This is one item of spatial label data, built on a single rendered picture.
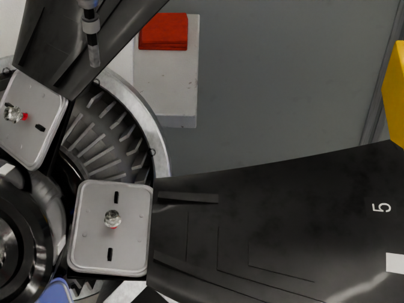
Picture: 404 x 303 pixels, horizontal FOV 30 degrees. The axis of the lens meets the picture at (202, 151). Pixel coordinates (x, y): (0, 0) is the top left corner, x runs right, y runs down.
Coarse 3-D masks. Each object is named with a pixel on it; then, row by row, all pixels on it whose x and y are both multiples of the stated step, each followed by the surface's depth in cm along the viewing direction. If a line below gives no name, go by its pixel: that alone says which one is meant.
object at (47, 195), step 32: (0, 160) 59; (64, 160) 65; (0, 192) 54; (32, 192) 55; (64, 192) 65; (0, 224) 55; (32, 224) 55; (64, 224) 59; (0, 256) 56; (32, 256) 56; (64, 256) 61; (0, 288) 56; (32, 288) 55
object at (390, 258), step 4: (388, 256) 62; (392, 256) 62; (396, 256) 62; (400, 256) 63; (388, 260) 62; (392, 260) 62; (396, 260) 62; (400, 260) 62; (388, 264) 62; (392, 264) 62; (396, 264) 62; (400, 264) 62; (388, 268) 62; (392, 268) 62; (396, 268) 62; (400, 268) 62; (396, 272) 62; (400, 272) 62
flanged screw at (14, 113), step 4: (8, 108) 58; (12, 108) 59; (16, 108) 59; (4, 112) 59; (8, 112) 58; (12, 112) 58; (16, 112) 59; (20, 112) 59; (4, 116) 59; (8, 116) 58; (12, 116) 58; (16, 116) 59; (20, 116) 59; (24, 116) 59; (8, 120) 59; (12, 120) 59; (16, 120) 59
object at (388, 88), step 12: (396, 48) 94; (396, 60) 93; (396, 72) 93; (384, 84) 99; (396, 84) 93; (384, 96) 99; (396, 96) 93; (396, 108) 93; (396, 120) 92; (396, 132) 92
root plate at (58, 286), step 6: (54, 282) 65; (60, 282) 65; (66, 282) 66; (48, 288) 64; (54, 288) 65; (60, 288) 65; (66, 288) 66; (48, 294) 64; (54, 294) 65; (60, 294) 65; (66, 294) 66; (42, 300) 64; (48, 300) 64; (54, 300) 65; (60, 300) 65; (66, 300) 66; (72, 300) 66
